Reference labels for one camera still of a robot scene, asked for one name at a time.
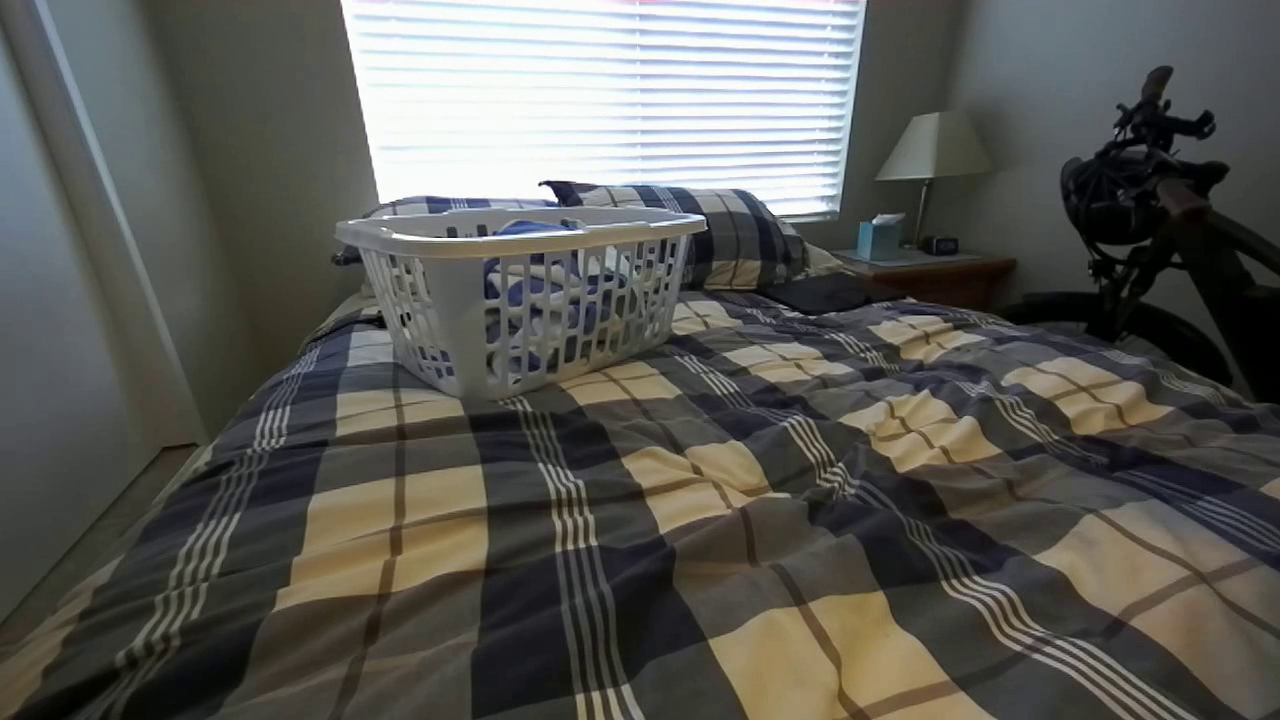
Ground plaid blue cream duvet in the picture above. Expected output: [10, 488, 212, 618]
[0, 281, 1280, 720]

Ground blue clothes pile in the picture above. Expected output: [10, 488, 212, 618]
[477, 211, 656, 369]

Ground large plaid pillow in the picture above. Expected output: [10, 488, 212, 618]
[536, 178, 810, 297]

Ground white plastic laundry basket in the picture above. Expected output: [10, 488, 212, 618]
[330, 201, 711, 404]

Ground dark cloth item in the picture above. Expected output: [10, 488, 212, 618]
[765, 267, 905, 319]

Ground teal tissue box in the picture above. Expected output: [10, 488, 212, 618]
[850, 207, 912, 265]

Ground white window blinds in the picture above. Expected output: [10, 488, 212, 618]
[336, 0, 872, 224]

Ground wooden nightstand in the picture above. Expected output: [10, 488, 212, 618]
[835, 244, 1018, 316]

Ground table lamp with cream shade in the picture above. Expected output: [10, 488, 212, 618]
[872, 109, 1001, 254]

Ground black bicycle helmet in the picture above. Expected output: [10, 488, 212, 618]
[1055, 139, 1167, 254]

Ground black bicycle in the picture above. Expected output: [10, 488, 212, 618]
[997, 60, 1280, 404]

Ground white door frame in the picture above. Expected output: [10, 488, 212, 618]
[0, 0, 207, 455]

